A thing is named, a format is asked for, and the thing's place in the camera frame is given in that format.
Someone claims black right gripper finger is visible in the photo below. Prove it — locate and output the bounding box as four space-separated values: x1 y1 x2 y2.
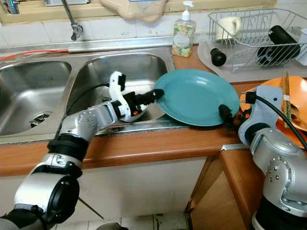
218 104 238 128

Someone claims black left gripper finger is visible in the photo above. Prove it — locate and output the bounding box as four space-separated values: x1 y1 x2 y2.
143 89 165 105

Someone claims teal plate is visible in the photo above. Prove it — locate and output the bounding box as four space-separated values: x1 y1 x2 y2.
154 69 241 128

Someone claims translucent dish rack drain tray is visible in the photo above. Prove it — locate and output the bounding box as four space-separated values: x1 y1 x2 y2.
197 37 307 83

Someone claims banded wooden chopsticks pair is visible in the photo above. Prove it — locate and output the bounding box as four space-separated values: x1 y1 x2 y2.
281 72 294 119

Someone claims small black round lid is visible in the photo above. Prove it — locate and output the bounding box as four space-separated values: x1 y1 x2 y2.
210 47 227 67

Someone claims orange plate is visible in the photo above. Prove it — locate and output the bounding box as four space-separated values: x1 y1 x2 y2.
285 126 307 150

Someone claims clear soap pump bottle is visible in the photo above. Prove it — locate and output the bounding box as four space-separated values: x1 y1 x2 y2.
172 0 197 58

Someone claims metal sink drain strainer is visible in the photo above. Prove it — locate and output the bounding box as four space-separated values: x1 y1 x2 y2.
30 112 52 128

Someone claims beige plastic object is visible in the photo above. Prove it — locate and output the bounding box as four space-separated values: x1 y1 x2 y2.
100 0 166 24

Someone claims stainless steel double sink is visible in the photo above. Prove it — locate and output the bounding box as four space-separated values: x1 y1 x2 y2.
0 46 176 139

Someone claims cream mug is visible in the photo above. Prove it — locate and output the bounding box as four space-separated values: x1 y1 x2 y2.
215 16 243 42

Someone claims black bottle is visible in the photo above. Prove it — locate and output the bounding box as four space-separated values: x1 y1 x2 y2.
257 25 301 67

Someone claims white sink cabinet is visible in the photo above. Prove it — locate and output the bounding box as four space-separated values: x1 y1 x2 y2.
77 156 209 230

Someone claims metal faucet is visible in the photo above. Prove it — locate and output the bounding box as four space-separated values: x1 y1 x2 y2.
61 0 83 42

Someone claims white utensil cup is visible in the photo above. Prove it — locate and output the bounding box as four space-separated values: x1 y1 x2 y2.
296 28 307 66

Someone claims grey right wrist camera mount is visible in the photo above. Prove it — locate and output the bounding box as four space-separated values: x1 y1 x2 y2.
237 85 287 147

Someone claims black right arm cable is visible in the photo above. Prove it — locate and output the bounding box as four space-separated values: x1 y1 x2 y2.
245 91 307 150

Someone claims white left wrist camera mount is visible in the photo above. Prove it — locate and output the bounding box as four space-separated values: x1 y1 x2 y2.
108 71 138 122

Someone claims white wire dish rack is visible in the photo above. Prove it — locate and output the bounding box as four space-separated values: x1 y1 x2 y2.
208 8 307 69

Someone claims orange cable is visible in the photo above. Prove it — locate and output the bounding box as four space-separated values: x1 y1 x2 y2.
0 48 69 61

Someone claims metal cabinet handle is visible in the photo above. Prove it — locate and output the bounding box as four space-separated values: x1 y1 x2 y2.
78 195 105 220

